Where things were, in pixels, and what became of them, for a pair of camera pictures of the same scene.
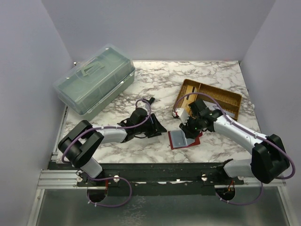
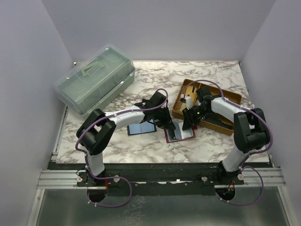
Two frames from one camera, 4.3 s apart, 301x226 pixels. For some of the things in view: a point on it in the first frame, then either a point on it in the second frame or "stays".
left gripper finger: [157, 128] -> [165, 121]
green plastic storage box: [87, 88] stays
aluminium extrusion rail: [67, 180] stays
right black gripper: [188, 133] -> [189, 120]
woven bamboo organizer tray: [230, 101] stays
